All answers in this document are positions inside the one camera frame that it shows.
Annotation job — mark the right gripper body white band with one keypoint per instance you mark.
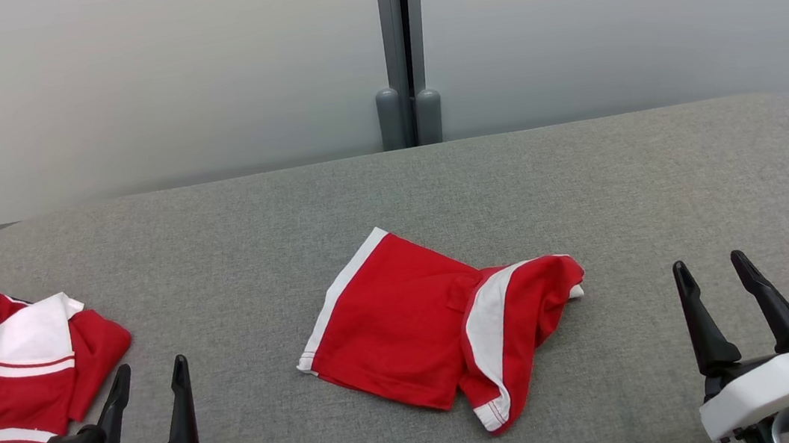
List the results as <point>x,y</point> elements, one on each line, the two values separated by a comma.
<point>769,390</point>

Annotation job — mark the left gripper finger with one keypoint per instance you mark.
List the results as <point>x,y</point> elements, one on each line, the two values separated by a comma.
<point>180,421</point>
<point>116,410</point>

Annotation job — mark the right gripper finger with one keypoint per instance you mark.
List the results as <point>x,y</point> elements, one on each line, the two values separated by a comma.
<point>772,307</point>
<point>703,334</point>

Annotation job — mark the red jersey with lettering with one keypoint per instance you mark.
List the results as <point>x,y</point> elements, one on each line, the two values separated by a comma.
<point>23,387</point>

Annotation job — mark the red shorts white trim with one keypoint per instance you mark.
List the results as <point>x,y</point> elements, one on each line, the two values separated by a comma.
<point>408,333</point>

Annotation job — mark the grey post foot cap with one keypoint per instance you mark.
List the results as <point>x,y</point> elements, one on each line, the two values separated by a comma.
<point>430,118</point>

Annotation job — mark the grey partition post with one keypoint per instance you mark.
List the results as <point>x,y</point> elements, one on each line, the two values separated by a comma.
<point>392,26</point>

